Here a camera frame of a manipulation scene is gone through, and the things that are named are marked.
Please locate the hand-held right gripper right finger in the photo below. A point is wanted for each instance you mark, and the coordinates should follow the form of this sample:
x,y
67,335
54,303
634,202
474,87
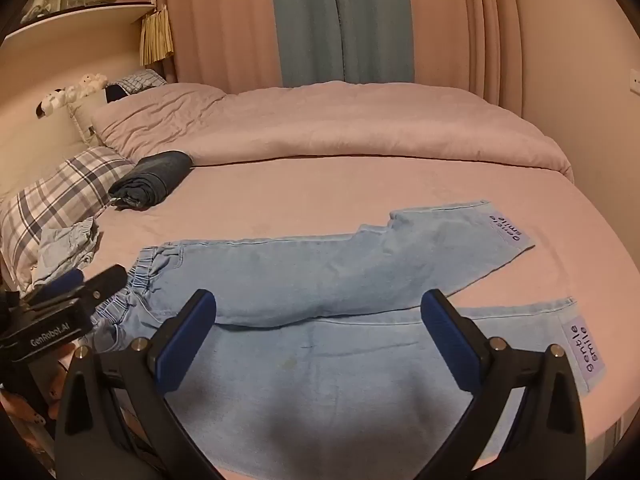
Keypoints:
x,y
450,342

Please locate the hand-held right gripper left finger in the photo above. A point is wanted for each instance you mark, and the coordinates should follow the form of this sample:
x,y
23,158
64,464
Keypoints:
x,y
186,347

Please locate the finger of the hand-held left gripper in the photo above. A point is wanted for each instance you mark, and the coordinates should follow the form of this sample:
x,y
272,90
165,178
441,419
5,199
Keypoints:
x,y
106,280
67,281

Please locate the light blue denim pants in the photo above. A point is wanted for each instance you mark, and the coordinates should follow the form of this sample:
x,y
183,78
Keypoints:
x,y
325,360

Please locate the crumpled light blue garment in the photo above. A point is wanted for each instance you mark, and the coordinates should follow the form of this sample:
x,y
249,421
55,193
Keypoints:
x,y
60,250

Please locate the plaid pillow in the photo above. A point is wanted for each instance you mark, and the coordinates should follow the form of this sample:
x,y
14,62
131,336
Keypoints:
x,y
55,195

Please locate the dark folded jeans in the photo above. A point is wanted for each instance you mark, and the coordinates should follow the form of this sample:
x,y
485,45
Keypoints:
x,y
155,175

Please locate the pink pillow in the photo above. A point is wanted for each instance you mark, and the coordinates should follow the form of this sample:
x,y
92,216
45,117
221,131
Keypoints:
x,y
155,115

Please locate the white plush dog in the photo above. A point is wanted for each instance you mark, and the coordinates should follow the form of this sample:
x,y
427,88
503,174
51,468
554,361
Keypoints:
x,y
50,100
87,85

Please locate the bed with pink sheet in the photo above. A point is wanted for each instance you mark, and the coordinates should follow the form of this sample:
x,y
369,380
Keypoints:
x,y
310,195

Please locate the small checkered pillow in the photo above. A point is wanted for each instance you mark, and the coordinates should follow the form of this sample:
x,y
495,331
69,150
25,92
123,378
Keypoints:
x,y
141,81

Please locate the pink duvet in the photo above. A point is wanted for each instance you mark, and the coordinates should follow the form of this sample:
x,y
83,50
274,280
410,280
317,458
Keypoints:
x,y
375,125

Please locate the yellow fringed cloth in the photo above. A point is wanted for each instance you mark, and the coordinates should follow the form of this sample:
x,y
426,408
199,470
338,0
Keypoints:
x,y
156,35

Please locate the pink curtain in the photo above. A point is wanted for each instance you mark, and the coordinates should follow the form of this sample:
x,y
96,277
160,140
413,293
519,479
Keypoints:
x,y
220,20

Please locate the blue curtain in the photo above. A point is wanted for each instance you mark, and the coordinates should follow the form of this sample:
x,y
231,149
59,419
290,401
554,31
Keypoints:
x,y
345,20

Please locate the white wall shelf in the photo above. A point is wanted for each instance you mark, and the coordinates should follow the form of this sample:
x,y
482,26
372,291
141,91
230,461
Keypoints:
x,y
75,15

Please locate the white wall socket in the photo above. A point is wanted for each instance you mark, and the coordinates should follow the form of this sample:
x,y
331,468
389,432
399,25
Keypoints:
x,y
635,77

